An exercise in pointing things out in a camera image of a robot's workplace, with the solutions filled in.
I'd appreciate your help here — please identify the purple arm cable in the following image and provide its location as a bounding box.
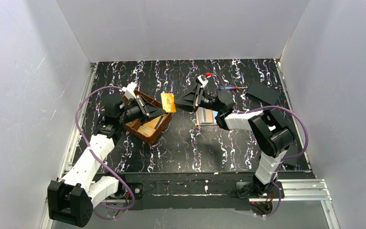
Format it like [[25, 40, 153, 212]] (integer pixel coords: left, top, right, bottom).
[[75, 86, 136, 220], [206, 73, 309, 218]]

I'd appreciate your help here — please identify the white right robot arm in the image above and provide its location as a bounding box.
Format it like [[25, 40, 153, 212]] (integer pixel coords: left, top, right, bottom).
[[174, 84, 295, 195]]

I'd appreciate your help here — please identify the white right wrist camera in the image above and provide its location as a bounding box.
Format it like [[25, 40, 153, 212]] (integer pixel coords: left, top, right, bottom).
[[196, 74, 208, 88]]

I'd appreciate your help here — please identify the black flat box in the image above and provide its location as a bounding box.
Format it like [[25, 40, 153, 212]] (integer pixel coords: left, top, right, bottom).
[[246, 82, 281, 105], [282, 142, 298, 167]]

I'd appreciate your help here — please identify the orange card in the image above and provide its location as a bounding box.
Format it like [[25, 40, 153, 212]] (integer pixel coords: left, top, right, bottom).
[[201, 109, 214, 124]]

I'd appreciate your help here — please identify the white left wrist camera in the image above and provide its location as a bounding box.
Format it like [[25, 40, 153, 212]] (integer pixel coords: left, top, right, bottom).
[[122, 82, 137, 100]]

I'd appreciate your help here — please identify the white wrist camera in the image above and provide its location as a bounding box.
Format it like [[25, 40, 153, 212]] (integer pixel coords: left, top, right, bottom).
[[196, 74, 208, 88], [122, 82, 137, 100]]

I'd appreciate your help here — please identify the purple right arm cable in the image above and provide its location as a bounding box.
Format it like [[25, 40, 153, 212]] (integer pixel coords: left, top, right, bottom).
[[206, 73, 309, 218]]

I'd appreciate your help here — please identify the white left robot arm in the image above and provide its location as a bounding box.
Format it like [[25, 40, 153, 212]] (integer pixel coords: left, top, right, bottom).
[[47, 95, 166, 227]]

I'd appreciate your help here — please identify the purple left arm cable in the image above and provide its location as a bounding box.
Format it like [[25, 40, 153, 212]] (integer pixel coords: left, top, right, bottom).
[[75, 86, 136, 220]]

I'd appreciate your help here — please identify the black flat box near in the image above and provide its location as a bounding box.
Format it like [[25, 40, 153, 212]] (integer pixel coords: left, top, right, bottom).
[[282, 142, 298, 167]]

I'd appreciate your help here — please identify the black striped yellow card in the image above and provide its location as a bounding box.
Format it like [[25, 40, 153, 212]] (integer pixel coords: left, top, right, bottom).
[[144, 114, 167, 130]]

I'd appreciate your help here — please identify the aluminium frame rail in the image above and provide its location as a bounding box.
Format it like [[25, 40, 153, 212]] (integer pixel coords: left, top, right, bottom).
[[41, 180, 340, 229]]

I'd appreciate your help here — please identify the brown woven basket card holder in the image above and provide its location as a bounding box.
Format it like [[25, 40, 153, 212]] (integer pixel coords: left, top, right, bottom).
[[123, 90, 173, 146]]

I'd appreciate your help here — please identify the blue red screwdriver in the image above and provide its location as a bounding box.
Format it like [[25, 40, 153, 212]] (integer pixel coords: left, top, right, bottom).
[[219, 86, 248, 91]]

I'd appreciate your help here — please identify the yellow VIP card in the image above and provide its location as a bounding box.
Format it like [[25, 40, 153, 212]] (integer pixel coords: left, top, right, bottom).
[[137, 123, 162, 138], [161, 93, 176, 113]]

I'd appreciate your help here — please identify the black flat box far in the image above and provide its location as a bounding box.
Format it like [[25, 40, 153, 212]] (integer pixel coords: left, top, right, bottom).
[[246, 82, 281, 105]]

